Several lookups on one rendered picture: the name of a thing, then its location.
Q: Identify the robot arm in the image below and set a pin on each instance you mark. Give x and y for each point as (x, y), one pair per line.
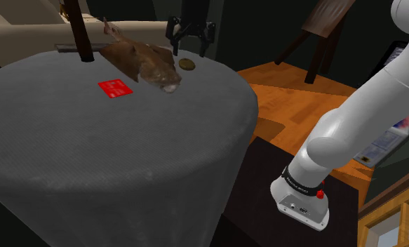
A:
(347, 133)

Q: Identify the olive round fruit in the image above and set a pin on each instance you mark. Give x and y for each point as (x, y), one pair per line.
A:
(187, 64)

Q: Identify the grey round upholstered ottoman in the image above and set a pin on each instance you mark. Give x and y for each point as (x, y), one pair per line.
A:
(105, 147)

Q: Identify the dark box with printed panel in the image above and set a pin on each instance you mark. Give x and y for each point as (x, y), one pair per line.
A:
(378, 147)

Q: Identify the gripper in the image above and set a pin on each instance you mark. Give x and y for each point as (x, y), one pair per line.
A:
(194, 13)

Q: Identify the grey flat slab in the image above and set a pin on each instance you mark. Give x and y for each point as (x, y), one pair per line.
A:
(65, 48)

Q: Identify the beige sofa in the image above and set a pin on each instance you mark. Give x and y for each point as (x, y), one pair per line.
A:
(23, 36)

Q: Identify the brown fish figure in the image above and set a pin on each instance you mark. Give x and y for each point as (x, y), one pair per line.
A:
(146, 63)

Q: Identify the red flat card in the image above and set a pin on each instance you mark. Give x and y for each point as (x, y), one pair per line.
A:
(115, 88)

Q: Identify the dark brown upright post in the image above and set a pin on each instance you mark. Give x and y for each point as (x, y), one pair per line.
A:
(79, 30)

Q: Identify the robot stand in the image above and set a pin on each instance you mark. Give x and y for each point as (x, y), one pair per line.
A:
(259, 191)

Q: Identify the dark wooden easel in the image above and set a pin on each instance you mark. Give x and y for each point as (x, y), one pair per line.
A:
(324, 20)

